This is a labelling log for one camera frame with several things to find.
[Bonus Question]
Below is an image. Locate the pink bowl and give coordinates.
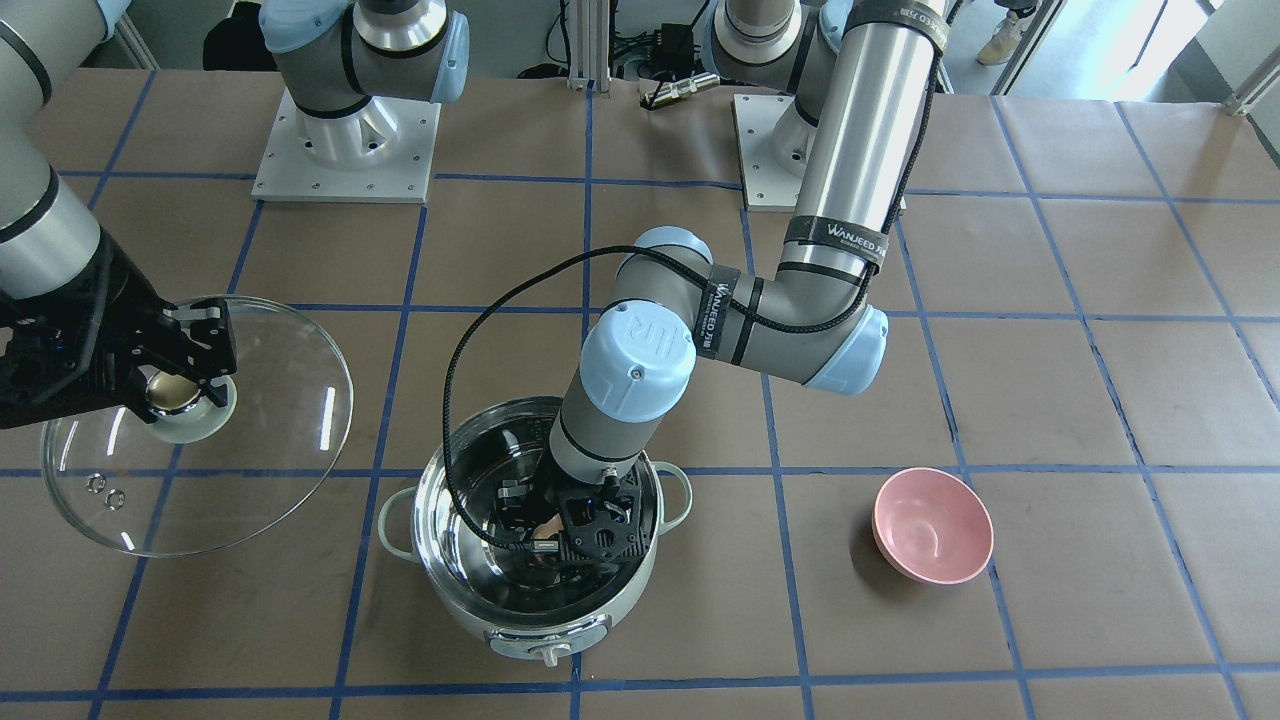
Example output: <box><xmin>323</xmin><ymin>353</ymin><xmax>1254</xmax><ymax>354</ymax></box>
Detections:
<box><xmin>870</xmin><ymin>468</ymin><xmax>995</xmax><ymax>585</ymax></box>

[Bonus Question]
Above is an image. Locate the pale green electric pot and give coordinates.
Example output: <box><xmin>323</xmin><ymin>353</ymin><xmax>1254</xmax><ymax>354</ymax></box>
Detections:
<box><xmin>376</xmin><ymin>396</ymin><xmax>692</xmax><ymax>667</ymax></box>

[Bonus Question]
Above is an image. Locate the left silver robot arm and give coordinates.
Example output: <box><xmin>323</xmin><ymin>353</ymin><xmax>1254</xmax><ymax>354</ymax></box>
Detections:
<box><xmin>492</xmin><ymin>1</ymin><xmax>950</xmax><ymax>564</ymax></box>

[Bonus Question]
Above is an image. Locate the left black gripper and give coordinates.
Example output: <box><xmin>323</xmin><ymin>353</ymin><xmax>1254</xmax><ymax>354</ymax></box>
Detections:
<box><xmin>495</xmin><ymin>462</ymin><xmax>657</xmax><ymax>562</ymax></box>

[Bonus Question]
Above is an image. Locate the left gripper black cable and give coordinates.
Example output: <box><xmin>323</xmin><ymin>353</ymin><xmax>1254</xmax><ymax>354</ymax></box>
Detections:
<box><xmin>442</xmin><ymin>60</ymin><xmax>941</xmax><ymax>551</ymax></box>

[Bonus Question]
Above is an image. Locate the silver metal connector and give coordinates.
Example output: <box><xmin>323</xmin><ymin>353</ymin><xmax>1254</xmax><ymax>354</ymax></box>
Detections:
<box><xmin>640</xmin><ymin>72</ymin><xmax>722</xmax><ymax>111</ymax></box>

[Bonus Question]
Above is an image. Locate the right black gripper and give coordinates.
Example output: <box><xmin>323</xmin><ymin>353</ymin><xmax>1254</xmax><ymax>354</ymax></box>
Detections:
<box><xmin>1</xmin><ymin>232</ymin><xmax>237</xmax><ymax>429</ymax></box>

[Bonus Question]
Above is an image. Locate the beige egg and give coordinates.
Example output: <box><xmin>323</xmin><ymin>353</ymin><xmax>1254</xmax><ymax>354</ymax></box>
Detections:
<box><xmin>532</xmin><ymin>514</ymin><xmax>564</xmax><ymax>541</ymax></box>

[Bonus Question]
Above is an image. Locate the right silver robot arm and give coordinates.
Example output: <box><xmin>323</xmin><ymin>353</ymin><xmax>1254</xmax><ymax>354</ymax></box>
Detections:
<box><xmin>3</xmin><ymin>1</ymin><xmax>470</xmax><ymax>430</ymax></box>

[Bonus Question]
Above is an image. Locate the glass pot lid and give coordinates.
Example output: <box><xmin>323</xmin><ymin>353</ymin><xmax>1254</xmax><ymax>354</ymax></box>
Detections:
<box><xmin>42</xmin><ymin>295</ymin><xmax>353</xmax><ymax>559</ymax></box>

